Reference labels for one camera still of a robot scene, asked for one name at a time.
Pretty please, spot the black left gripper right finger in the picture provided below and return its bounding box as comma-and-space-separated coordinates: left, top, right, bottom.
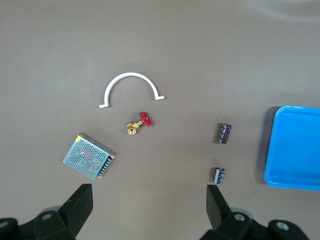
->
199, 184, 310, 240

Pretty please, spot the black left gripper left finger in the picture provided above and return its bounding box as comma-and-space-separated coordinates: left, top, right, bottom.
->
0, 183, 94, 240

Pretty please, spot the brown cylindrical capacitor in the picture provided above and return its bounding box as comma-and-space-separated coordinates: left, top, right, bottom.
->
213, 122, 232, 145
213, 166, 226, 185

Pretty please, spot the metal mesh power supply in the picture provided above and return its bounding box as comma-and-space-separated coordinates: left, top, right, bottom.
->
62, 132, 116, 181

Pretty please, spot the blue plastic tray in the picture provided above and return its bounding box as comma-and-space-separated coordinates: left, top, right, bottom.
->
264, 105, 320, 192

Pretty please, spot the brown table mat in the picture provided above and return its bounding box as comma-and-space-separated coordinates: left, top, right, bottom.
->
0, 0, 320, 240

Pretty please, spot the brass valve with red handle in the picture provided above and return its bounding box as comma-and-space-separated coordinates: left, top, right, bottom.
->
126, 111, 153, 136

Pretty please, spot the white half-ring pipe clamp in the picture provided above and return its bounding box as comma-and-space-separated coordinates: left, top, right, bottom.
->
98, 72, 166, 109

